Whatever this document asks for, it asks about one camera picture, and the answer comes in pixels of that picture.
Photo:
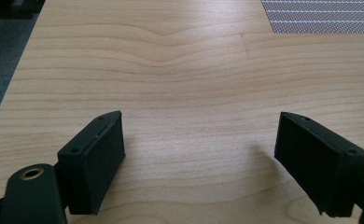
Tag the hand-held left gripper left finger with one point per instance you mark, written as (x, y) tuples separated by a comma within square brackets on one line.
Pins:
[(91, 161)]

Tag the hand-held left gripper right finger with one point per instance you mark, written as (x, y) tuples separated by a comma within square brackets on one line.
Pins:
[(317, 161)]

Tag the grey woven striped mat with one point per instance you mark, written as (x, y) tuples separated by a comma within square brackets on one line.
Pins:
[(323, 16)]

